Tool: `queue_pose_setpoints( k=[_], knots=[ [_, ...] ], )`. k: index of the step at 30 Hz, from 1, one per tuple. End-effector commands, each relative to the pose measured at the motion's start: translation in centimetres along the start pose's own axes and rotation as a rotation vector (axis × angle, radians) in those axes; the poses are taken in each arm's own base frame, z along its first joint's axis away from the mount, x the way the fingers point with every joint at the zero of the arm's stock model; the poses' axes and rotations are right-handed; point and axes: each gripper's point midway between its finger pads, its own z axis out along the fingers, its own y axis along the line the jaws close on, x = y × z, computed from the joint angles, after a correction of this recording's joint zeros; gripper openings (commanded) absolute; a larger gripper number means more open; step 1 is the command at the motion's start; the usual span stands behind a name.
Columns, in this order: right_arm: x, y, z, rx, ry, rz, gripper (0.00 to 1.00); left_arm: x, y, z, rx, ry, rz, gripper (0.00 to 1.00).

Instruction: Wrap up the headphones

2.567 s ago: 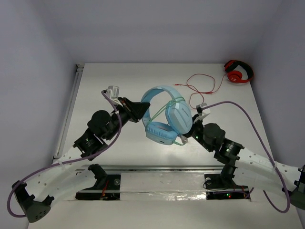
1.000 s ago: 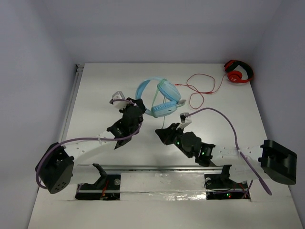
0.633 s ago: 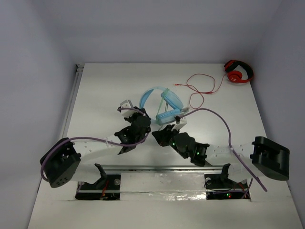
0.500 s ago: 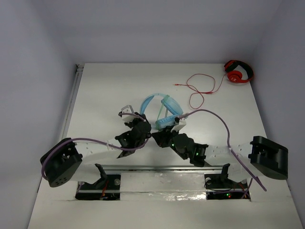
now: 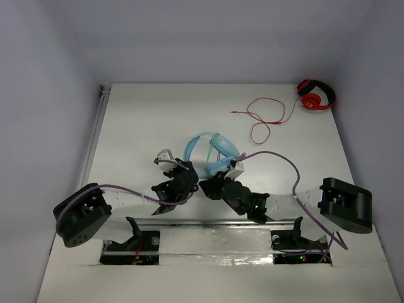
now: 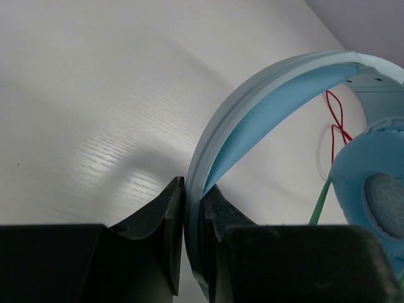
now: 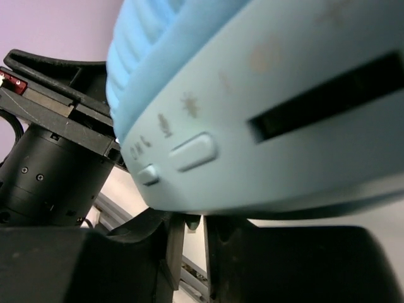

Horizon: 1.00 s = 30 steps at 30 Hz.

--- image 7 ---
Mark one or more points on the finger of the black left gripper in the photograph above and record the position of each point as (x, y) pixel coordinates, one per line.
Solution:
(83, 81)

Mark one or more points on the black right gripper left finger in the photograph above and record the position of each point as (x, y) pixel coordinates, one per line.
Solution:
(55, 264)

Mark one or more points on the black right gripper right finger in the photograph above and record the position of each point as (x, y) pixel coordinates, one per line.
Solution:
(247, 263)

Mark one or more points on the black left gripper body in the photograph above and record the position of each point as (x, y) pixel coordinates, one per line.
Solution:
(88, 125)

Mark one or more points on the light blue headphones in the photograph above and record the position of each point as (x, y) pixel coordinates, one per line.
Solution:
(280, 110)

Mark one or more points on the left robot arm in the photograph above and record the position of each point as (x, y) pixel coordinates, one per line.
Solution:
(65, 147)

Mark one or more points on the aluminium front rail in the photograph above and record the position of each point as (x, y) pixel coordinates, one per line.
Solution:
(149, 255)

